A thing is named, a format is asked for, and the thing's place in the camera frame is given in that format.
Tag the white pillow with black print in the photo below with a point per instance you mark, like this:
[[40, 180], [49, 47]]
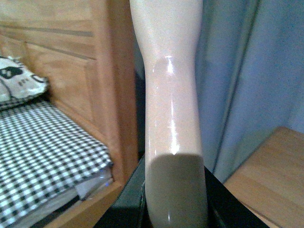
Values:
[[18, 83]]

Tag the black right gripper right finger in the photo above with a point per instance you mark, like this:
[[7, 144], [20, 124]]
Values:
[[225, 210]]

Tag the beige hand brush black bristles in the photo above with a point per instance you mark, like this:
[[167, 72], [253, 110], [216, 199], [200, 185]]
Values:
[[167, 33]]

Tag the black white checkered bedsheet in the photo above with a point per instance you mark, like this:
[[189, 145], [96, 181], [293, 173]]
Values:
[[46, 160]]

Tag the wooden nightstand with drawers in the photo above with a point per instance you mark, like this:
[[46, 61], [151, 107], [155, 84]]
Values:
[[270, 183]]

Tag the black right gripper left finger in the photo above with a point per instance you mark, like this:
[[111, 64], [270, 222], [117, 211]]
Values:
[[129, 209]]

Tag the wooden bed frame headboard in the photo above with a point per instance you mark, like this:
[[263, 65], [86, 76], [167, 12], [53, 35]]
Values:
[[85, 49]]

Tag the light grey curtain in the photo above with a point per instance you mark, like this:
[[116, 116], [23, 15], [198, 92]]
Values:
[[249, 76]]

